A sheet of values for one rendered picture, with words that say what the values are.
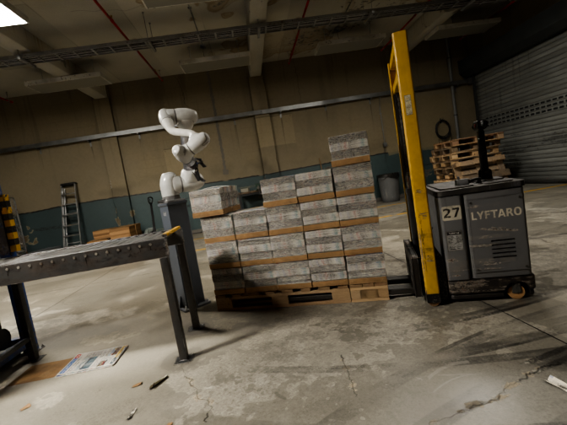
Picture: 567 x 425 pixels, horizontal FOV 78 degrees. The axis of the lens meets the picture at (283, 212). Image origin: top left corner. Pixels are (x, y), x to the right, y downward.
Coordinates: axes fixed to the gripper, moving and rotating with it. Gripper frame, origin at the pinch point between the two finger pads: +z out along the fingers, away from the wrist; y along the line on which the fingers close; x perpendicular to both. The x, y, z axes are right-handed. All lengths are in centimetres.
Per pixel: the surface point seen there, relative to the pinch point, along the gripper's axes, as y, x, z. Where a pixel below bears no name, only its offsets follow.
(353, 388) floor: 157, 112, -43
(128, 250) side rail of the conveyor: 79, -15, -59
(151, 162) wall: -328, -421, 445
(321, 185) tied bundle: 23, 96, 11
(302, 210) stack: 38, 78, 19
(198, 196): 17.9, -6.2, 4.1
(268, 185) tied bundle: 17, 54, 9
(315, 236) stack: 57, 85, 29
